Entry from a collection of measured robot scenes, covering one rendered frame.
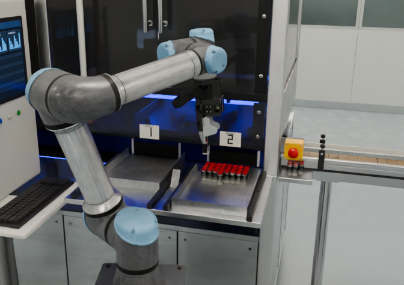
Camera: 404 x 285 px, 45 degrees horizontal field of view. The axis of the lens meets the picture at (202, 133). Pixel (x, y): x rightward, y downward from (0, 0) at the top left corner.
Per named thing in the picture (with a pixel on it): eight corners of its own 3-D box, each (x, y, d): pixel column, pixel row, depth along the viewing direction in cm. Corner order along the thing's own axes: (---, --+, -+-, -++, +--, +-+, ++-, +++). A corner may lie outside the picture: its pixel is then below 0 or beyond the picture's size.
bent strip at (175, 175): (173, 183, 188) (172, 168, 186) (180, 184, 187) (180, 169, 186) (162, 198, 175) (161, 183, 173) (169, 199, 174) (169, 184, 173)
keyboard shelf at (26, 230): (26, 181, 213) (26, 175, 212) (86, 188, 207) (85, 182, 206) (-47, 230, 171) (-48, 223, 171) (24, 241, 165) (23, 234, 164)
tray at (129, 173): (128, 154, 218) (128, 146, 216) (184, 159, 212) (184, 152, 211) (94, 184, 186) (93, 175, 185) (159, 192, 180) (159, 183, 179)
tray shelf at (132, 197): (118, 157, 219) (118, 153, 219) (275, 173, 203) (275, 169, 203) (64, 202, 175) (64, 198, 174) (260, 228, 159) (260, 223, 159)
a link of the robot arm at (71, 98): (64, 91, 104) (228, 36, 132) (41, 82, 112) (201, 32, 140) (76, 140, 109) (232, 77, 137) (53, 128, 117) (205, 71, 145)
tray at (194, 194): (196, 171, 200) (196, 163, 199) (260, 178, 194) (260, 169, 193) (171, 207, 168) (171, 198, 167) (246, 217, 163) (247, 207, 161)
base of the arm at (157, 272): (162, 306, 132) (162, 275, 129) (106, 305, 132) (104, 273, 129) (167, 274, 146) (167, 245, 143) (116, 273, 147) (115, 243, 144)
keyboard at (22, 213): (44, 180, 208) (43, 174, 207) (74, 183, 205) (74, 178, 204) (-18, 223, 171) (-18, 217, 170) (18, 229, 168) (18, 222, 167)
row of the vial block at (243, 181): (201, 178, 192) (202, 167, 191) (247, 183, 188) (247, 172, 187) (200, 180, 190) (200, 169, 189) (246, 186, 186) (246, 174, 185)
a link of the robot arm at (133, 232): (131, 276, 128) (130, 230, 124) (104, 255, 138) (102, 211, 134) (168, 260, 136) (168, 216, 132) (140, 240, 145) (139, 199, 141)
